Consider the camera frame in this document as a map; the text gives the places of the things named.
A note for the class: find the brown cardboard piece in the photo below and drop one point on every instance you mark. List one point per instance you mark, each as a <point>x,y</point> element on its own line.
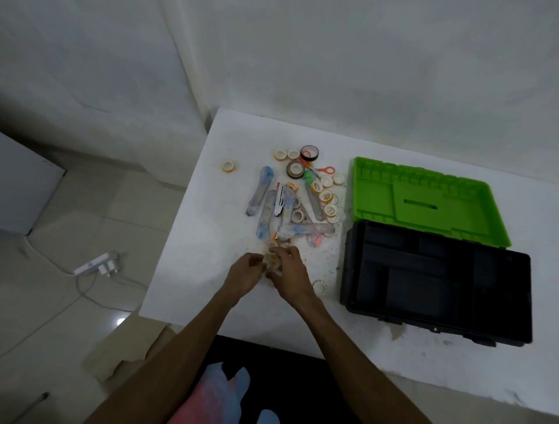
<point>113,354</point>

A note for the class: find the person's black clothing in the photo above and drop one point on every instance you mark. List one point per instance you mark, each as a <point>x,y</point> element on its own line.
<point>270,375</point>

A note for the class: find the lone small yellow tape roll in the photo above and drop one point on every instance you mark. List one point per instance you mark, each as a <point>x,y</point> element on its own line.
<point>225,167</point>

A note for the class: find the person's left hand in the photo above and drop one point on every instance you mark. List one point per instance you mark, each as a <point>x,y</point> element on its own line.
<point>244,277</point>

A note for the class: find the pile of small tape rolls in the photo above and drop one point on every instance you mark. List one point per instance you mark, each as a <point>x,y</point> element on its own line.
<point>325,196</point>

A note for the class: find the black tape roll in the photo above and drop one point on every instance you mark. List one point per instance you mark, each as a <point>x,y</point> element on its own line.
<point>303,154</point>

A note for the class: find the white plug adapter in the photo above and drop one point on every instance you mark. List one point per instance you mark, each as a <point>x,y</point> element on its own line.
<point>109,266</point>

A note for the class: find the green utility knife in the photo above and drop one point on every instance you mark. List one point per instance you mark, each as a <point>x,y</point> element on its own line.
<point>314,201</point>

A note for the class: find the black toolbox with green lid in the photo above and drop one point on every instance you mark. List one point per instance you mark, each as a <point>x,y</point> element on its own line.
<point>375,196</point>

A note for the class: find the person's right forearm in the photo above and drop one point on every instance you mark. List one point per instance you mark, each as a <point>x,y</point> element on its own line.
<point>362,367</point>

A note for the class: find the black toolbox tray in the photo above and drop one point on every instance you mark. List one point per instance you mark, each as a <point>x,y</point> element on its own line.
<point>436,284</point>

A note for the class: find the dark tape roll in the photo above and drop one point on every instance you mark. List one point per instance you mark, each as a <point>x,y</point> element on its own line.
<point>289,169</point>

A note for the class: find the white power strip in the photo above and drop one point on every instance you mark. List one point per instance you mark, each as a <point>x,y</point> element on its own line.
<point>89,264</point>

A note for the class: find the grey cabinet panel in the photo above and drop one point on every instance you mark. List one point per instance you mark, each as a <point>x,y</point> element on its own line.
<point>26,188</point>

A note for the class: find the person's left forearm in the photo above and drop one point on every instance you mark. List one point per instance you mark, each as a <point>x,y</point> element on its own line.
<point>166,362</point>

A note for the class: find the orange handled scissors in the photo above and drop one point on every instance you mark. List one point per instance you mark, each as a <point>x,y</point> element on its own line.
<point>325,170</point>

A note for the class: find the person's right hand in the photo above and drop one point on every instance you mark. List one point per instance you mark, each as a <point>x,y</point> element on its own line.
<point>294,277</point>

